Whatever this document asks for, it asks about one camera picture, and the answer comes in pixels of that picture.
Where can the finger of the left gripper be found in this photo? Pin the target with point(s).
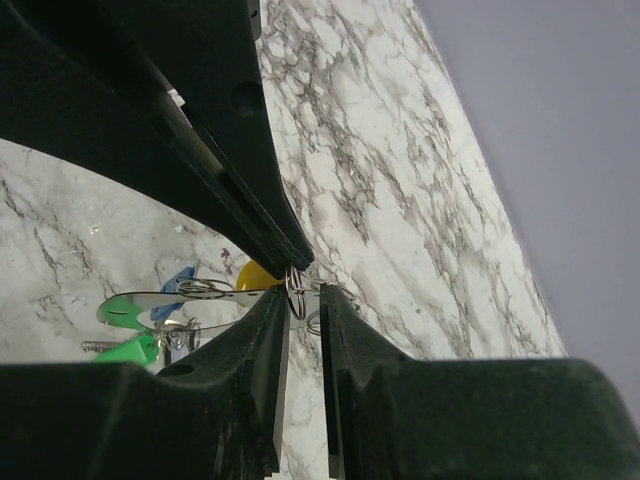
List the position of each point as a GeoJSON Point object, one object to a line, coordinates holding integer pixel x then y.
{"type": "Point", "coordinates": [76, 86]}
{"type": "Point", "coordinates": [206, 51]}

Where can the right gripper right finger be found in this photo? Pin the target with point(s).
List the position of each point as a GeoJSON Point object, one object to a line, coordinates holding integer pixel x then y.
{"type": "Point", "coordinates": [390, 416]}

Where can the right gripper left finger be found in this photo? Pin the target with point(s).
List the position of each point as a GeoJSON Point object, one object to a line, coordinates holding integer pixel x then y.
{"type": "Point", "coordinates": [215, 414]}

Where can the green key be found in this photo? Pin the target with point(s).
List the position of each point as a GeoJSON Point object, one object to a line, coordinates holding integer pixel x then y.
{"type": "Point", "coordinates": [141, 349]}

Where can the blue key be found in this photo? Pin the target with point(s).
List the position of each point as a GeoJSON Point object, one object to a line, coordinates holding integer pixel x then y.
{"type": "Point", "coordinates": [175, 292]}

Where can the yellow handled screwdriver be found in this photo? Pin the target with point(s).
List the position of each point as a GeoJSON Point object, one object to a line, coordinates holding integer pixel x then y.
{"type": "Point", "coordinates": [253, 277]}

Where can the small metal keyring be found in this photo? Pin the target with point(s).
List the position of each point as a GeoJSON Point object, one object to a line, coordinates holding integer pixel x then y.
{"type": "Point", "coordinates": [295, 293]}

